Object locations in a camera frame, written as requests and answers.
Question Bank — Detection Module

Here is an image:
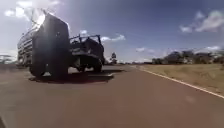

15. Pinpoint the dark open trailer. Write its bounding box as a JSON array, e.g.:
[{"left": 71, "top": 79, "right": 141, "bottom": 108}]
[{"left": 68, "top": 34, "right": 106, "bottom": 74}]

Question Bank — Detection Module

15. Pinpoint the tall dark tree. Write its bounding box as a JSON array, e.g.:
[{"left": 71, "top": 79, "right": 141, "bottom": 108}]
[{"left": 110, "top": 51, "right": 118, "bottom": 65}]

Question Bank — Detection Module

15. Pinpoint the dark truck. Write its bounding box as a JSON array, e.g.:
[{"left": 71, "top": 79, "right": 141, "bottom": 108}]
[{"left": 16, "top": 11, "right": 72, "bottom": 80}]

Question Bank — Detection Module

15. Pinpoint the row of trees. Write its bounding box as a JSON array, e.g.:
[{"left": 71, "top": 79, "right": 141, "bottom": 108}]
[{"left": 151, "top": 49, "right": 224, "bottom": 65}]

